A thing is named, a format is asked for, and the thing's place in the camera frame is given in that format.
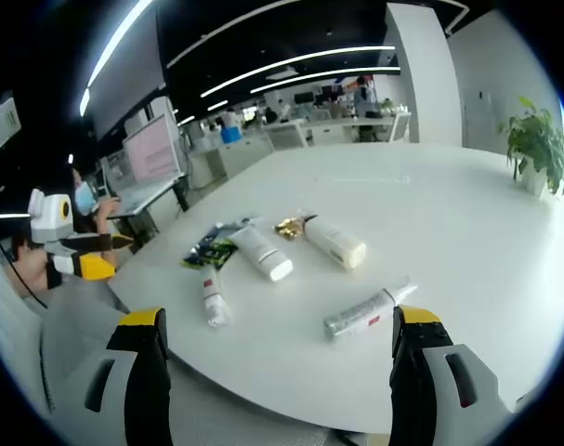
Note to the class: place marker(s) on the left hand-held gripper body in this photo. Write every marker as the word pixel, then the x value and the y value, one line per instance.
pixel 49 216

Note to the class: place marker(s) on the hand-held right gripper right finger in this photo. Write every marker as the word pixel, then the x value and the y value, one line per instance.
pixel 416 381

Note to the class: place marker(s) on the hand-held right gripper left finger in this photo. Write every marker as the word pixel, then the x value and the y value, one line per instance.
pixel 147 381

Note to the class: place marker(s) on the silver skincare tube white cap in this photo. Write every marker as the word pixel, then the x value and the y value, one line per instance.
pixel 365 311

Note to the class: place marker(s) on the small skincare tube red label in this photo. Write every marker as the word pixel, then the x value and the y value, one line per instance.
pixel 213 297

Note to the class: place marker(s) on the green black skincare sachet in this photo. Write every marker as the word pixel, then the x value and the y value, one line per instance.
pixel 212 254

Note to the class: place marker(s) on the cream skincare bottle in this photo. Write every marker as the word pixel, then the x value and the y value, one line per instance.
pixel 335 241

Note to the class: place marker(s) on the white skincare tube grey band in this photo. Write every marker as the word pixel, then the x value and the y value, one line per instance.
pixel 259 251

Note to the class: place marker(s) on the gold foil skincare sachet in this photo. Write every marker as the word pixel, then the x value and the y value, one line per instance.
pixel 288 227

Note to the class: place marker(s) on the person's left hand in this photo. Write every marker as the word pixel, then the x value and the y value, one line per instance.
pixel 30 267

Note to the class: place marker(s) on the white office desk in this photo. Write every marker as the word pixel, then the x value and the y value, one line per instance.
pixel 147 192

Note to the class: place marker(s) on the person's grey clothing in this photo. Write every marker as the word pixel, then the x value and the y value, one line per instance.
pixel 54 334

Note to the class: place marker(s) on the blue box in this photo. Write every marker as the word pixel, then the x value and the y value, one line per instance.
pixel 231 135

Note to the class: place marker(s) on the ceiling light strip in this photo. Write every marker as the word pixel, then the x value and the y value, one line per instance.
pixel 300 81
pixel 114 51

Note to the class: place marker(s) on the white plant pot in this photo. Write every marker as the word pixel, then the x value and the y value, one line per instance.
pixel 534 179

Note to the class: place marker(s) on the white office chair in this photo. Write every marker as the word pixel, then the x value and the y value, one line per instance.
pixel 399 126

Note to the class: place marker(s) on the row of white office desks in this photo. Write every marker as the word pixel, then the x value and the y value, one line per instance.
pixel 328 127

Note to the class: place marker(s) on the green potted plant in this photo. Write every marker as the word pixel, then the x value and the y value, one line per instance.
pixel 537 135

